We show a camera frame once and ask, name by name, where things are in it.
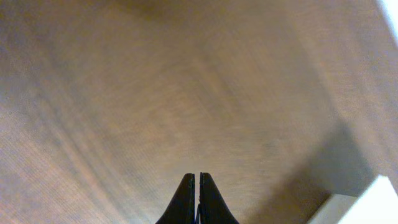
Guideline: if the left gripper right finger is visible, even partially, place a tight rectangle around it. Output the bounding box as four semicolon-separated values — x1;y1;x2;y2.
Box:
198;172;239;224

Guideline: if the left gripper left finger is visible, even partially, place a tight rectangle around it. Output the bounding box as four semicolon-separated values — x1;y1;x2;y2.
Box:
156;173;195;224

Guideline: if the white plastic cutlery tray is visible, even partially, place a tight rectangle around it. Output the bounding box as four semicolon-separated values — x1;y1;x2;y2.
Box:
308;175;397;224

